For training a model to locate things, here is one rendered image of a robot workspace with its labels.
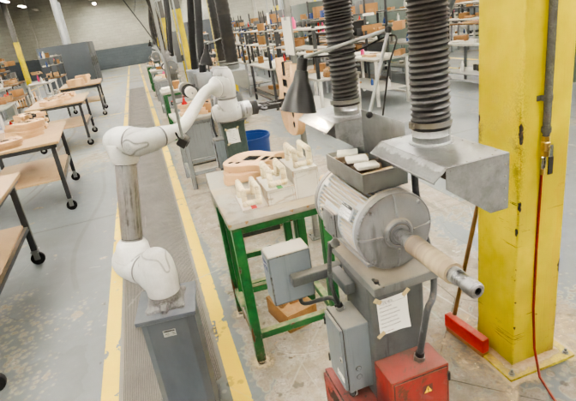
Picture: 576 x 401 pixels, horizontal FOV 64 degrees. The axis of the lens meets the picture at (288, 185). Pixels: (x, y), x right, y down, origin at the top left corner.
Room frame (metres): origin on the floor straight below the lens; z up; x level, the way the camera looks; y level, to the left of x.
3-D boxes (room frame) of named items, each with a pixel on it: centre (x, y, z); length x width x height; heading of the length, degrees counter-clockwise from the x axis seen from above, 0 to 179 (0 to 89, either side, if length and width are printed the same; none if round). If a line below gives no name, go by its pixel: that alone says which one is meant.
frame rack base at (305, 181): (2.55, -0.07, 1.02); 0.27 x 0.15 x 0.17; 14
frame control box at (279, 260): (1.44, 0.00, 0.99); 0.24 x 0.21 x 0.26; 15
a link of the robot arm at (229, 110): (2.48, 0.27, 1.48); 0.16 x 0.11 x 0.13; 103
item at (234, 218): (2.56, 0.14, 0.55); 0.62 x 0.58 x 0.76; 15
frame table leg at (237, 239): (2.23, 0.31, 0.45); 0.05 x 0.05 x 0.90; 15
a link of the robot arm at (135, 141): (2.05, 0.62, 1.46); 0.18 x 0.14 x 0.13; 141
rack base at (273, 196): (2.52, 0.08, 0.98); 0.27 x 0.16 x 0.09; 14
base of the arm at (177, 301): (1.91, 0.66, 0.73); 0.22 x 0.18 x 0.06; 8
